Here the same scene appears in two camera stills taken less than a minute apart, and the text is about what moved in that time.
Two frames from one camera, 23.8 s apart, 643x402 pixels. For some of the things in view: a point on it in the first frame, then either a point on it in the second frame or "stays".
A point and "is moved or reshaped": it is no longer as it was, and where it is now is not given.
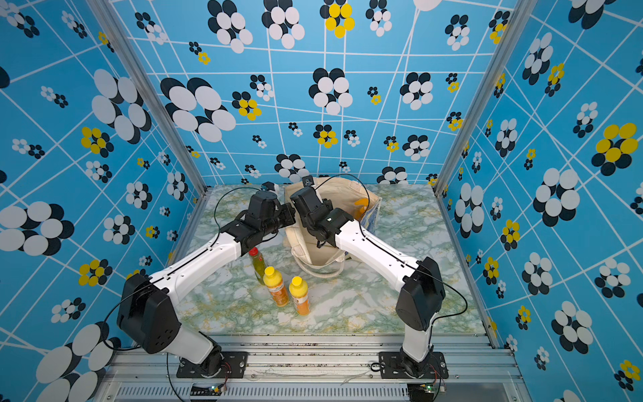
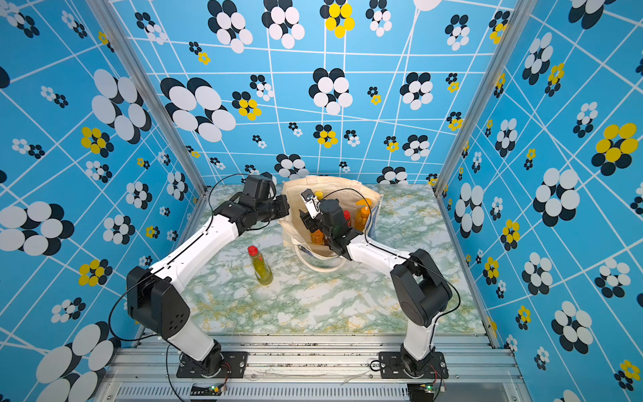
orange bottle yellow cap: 272,278 is moved or reshaped
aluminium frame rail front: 316,368 stays
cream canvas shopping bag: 357,198 stays
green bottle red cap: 259,264 stays
